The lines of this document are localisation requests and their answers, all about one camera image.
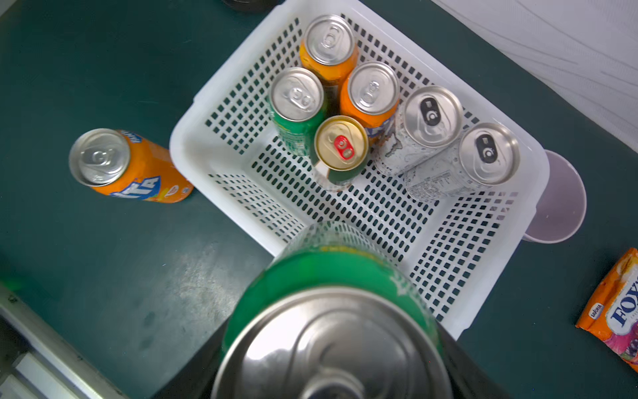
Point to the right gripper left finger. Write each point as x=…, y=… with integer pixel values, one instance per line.
x=196, y=378

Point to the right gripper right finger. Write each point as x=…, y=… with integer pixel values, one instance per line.
x=455, y=375

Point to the green soda can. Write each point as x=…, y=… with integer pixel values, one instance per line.
x=331, y=317

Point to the orange Fanta can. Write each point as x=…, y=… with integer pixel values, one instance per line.
x=123, y=164

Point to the Fox's candy bag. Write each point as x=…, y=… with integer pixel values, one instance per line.
x=611, y=312

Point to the white can right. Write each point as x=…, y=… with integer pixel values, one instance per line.
x=485, y=156

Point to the white can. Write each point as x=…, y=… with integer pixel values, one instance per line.
x=426, y=124
x=485, y=156

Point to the white can left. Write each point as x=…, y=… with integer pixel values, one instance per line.
x=426, y=124

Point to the green gold-top can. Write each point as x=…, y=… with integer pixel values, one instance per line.
x=339, y=152

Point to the orange can back middle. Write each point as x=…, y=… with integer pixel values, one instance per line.
x=371, y=96

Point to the orange can back left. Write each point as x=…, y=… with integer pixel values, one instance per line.
x=328, y=49

